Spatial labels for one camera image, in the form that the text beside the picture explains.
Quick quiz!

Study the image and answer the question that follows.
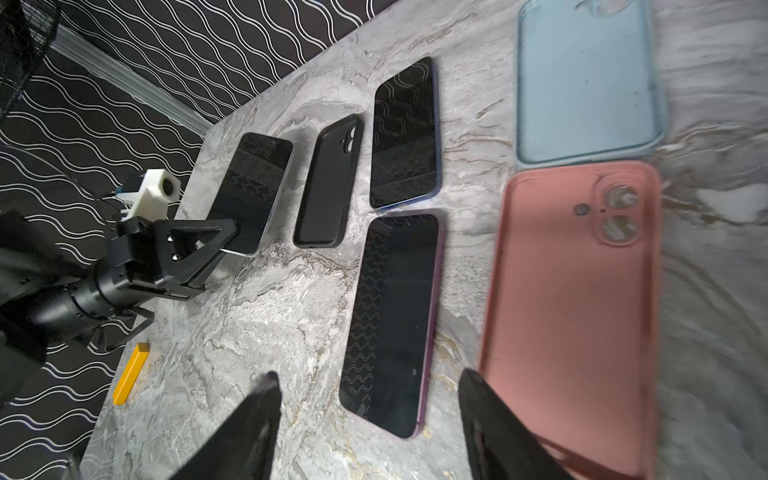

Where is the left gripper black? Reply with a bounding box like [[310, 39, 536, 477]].
[[65, 217, 239, 318]]

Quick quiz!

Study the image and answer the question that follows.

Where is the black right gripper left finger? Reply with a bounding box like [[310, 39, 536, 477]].
[[173, 371, 282, 479]]

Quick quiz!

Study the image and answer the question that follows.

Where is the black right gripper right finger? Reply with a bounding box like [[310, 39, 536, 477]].
[[458, 368, 571, 479]]

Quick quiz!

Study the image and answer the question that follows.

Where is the pink phone case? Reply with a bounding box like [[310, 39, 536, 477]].
[[479, 160, 662, 479]]

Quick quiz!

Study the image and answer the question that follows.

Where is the black phone case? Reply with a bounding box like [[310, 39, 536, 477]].
[[293, 114, 364, 248]]

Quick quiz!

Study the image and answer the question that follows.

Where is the phone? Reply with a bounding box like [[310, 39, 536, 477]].
[[338, 211, 445, 439]]

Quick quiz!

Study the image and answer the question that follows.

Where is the black smartphone green case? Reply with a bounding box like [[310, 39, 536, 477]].
[[369, 56, 442, 211]]

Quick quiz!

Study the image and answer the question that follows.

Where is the light blue phone case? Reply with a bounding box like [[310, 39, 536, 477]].
[[516, 1, 668, 169]]

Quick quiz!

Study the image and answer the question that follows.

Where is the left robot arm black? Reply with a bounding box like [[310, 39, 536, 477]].
[[1, 210, 238, 404]]

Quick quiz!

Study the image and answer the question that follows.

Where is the yellow rectangular block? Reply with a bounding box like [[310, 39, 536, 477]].
[[112, 342, 150, 405]]

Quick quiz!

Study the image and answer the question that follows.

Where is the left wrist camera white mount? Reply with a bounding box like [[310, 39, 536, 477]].
[[115, 169, 181, 222]]

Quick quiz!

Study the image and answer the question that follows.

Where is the black wire basket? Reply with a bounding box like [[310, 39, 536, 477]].
[[1, 0, 61, 120]]

